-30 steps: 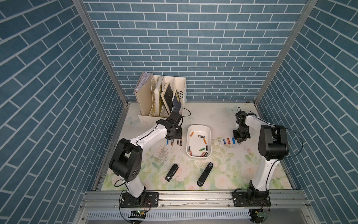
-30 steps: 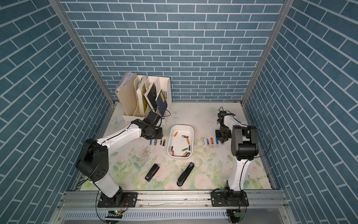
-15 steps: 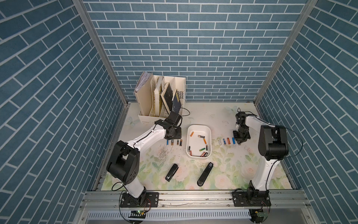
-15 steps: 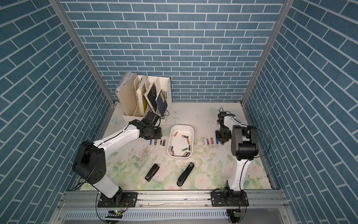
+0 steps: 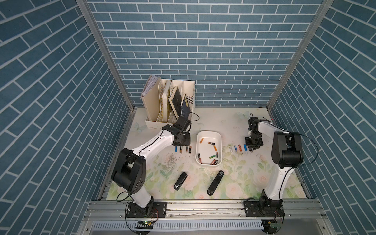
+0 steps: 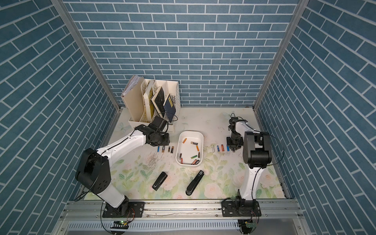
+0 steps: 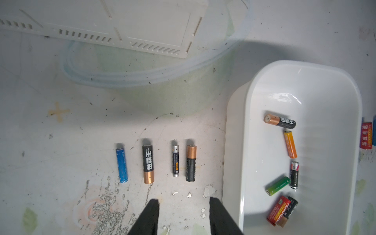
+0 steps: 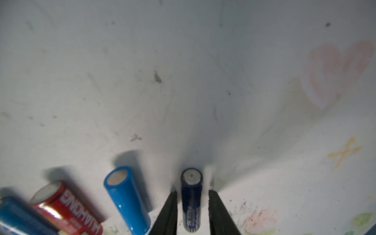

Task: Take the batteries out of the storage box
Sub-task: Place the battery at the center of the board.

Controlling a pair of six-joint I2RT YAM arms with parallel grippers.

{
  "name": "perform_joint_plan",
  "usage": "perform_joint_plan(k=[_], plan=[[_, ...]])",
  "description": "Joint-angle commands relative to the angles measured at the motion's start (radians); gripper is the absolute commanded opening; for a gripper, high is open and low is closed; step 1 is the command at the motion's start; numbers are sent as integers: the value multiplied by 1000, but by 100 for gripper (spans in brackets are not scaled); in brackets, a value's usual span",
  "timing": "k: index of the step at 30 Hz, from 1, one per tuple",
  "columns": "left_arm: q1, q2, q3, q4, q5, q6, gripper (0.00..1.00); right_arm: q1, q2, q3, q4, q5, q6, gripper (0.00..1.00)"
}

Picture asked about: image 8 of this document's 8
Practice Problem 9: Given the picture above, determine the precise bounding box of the dark blue AAA battery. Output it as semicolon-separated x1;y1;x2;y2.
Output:
181;167;203;233

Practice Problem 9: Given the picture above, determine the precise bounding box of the red AA battery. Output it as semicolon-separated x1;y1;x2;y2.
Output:
30;181;103;235

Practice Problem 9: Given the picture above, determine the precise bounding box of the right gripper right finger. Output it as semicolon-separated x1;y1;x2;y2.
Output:
209;190;241;235

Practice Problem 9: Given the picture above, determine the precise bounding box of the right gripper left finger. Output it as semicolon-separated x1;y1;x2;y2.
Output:
149;191;178;235

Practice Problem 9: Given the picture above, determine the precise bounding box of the floral table mat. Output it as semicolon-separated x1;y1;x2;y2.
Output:
1;1;376;235

